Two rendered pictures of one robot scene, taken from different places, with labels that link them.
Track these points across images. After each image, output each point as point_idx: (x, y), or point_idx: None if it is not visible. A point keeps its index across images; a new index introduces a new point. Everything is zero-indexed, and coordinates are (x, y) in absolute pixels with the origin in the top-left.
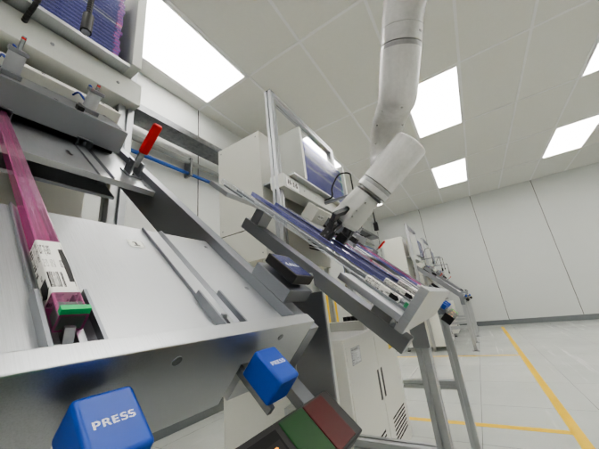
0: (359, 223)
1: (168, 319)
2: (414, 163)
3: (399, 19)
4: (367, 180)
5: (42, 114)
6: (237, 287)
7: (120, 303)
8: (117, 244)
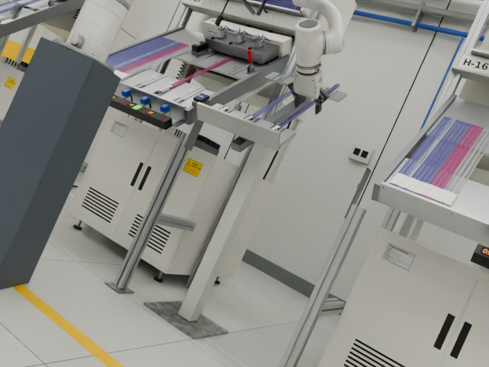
0: (308, 91)
1: (168, 98)
2: (300, 41)
3: None
4: None
5: (240, 54)
6: None
7: (167, 95)
8: (186, 89)
